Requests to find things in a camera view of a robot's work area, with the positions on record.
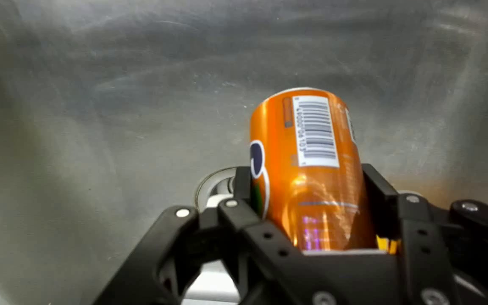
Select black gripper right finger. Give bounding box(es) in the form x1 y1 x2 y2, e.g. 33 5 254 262
362 164 488 305

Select stainless steel double sink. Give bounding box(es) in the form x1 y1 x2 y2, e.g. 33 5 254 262
0 0 488 305

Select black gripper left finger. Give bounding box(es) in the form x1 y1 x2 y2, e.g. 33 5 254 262
93 166 335 305

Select orange soda can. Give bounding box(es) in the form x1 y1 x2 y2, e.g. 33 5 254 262
249 86 376 254

